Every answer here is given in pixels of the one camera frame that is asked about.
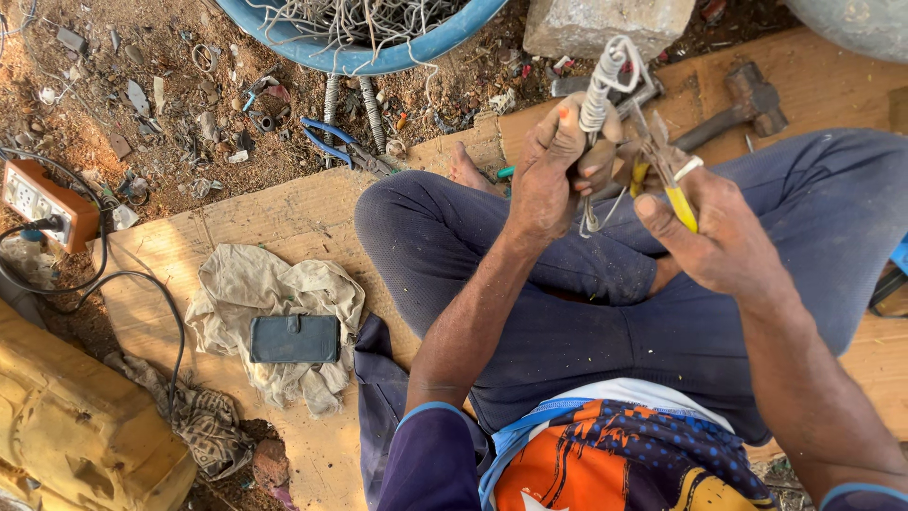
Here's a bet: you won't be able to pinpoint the person's left hand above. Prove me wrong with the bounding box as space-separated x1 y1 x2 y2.
506 94 625 247

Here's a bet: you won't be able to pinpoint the person's right hand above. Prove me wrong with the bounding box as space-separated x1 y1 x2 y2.
633 165 800 304

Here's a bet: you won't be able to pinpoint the yellow-handled pliers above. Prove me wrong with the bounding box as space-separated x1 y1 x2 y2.
628 103 703 235

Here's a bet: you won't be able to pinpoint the white wire bundle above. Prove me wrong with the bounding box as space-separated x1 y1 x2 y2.
576 35 644 239

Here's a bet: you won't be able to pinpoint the person's foot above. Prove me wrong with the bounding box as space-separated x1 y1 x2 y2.
448 141 509 199

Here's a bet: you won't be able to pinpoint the person's dark blue trousers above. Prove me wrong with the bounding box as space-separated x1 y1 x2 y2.
353 128 908 449

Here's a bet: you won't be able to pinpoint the grey metal tool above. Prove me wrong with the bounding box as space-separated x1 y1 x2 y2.
552 71 666 122

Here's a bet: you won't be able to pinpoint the rusty hammer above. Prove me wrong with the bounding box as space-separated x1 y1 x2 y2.
672 62 790 154

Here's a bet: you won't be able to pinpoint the grey stone block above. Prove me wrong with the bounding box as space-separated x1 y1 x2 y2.
524 0 697 62

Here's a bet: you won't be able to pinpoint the grey flexible metal conduit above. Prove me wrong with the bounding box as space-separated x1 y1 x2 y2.
323 73 342 168
358 76 388 155

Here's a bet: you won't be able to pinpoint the blue plastic tub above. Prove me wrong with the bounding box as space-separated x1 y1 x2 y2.
213 0 510 78

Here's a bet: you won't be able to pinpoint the brown cardboard sheet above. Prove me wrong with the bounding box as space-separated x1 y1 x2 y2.
88 25 908 511

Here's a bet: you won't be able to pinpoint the grey round vessel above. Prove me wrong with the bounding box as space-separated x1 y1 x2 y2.
784 0 908 65

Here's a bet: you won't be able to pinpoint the person's orange patterned shirt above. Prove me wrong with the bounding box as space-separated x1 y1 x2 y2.
376 376 908 511

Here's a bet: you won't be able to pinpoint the dark blue cloth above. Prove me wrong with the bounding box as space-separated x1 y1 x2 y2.
352 312 427 511

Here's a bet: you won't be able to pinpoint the dark flip phone case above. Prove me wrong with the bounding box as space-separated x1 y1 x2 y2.
248 314 343 366

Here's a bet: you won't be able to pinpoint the beige crumpled cloth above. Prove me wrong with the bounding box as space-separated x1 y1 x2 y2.
184 243 367 418

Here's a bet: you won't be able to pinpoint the scattered metal scrap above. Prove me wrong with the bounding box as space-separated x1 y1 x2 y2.
0 0 522 214

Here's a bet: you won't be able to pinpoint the reddish stone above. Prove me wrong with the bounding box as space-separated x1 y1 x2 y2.
252 439 292 491

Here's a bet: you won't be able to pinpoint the patterned brown cloth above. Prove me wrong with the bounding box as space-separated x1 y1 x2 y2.
103 351 257 484

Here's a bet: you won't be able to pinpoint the orange extension socket box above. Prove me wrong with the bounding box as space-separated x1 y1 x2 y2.
0 158 101 255

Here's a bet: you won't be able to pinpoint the crumpled clear plastic bottle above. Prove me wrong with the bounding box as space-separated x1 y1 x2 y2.
0 230 59 292

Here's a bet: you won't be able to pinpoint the yellow sack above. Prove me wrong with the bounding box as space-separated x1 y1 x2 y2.
0 298 199 511

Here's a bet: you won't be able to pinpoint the black strap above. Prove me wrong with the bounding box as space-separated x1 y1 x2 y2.
869 266 908 319

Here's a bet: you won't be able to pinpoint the blue-handled pliers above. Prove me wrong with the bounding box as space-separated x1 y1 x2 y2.
300 117 395 179

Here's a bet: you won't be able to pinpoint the tangle of grey wires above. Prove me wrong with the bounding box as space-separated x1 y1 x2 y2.
244 0 471 66

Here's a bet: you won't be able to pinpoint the black power cable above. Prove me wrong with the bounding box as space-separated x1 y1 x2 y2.
0 145 187 421

